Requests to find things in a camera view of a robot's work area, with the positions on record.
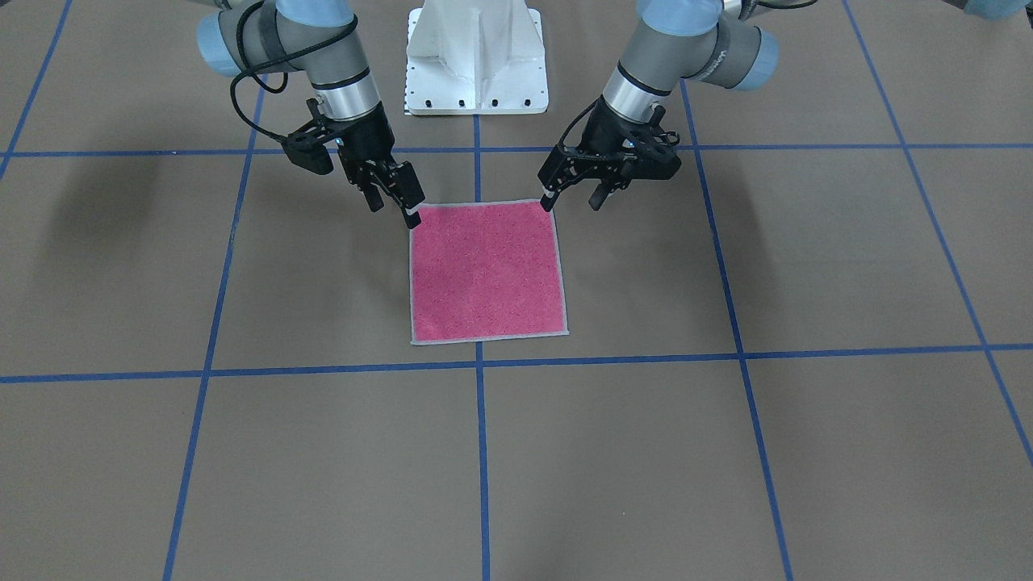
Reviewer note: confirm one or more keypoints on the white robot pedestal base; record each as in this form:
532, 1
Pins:
475, 58

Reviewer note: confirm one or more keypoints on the pink and grey towel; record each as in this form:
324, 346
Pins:
484, 272

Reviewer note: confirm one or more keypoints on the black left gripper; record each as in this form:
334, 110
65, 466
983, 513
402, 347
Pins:
602, 131

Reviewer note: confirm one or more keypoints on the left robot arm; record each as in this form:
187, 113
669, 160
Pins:
713, 42

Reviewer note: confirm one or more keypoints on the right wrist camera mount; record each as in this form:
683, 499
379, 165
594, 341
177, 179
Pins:
306, 146

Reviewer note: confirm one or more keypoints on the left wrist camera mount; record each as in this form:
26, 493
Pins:
653, 154

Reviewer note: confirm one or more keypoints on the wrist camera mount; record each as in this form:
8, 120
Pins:
653, 154
306, 146

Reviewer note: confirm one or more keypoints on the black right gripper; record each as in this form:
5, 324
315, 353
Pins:
366, 144

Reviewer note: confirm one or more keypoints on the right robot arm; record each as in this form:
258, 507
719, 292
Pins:
246, 39

